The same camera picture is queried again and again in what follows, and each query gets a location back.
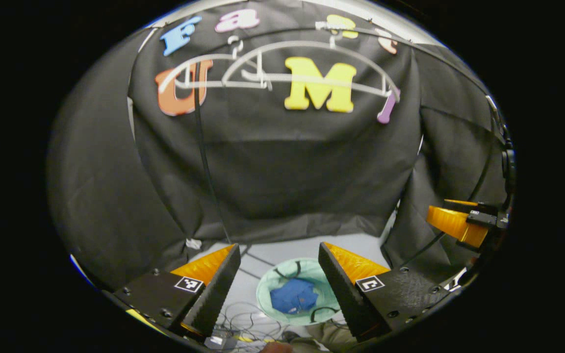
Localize black backdrop cloth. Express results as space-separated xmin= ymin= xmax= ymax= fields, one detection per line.
xmin=47 ymin=0 xmax=509 ymax=290

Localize person's khaki trousers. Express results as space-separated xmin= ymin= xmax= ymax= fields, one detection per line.
xmin=306 ymin=321 xmax=358 ymax=352

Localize green laundry hamper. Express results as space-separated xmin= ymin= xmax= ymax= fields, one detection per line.
xmin=256 ymin=258 xmax=342 ymax=327

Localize white plastic hanger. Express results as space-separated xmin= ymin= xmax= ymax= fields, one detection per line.
xmin=157 ymin=35 xmax=273 ymax=95
xmin=221 ymin=22 xmax=402 ymax=102

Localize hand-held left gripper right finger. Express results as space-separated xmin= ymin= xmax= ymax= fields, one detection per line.
xmin=318 ymin=242 xmax=452 ymax=342

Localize tangle of black cables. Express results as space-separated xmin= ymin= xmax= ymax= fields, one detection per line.
xmin=213 ymin=300 xmax=290 ymax=345

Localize black clothes rack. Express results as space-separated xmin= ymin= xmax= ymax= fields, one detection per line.
xmin=126 ymin=25 xmax=514 ymax=268

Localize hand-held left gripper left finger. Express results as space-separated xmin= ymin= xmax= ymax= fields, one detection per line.
xmin=113 ymin=244 xmax=241 ymax=339

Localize blue shirt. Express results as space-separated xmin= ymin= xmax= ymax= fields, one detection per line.
xmin=269 ymin=278 xmax=318 ymax=314

